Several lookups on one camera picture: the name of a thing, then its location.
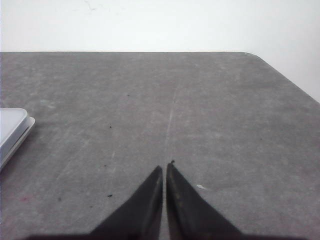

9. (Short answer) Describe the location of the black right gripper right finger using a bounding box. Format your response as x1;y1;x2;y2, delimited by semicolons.
166;161;245;240

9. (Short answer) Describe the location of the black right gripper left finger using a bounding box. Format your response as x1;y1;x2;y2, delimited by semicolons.
88;165;164;240

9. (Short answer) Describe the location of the silver digital kitchen scale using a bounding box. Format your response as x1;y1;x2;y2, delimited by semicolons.
0;108;36;171

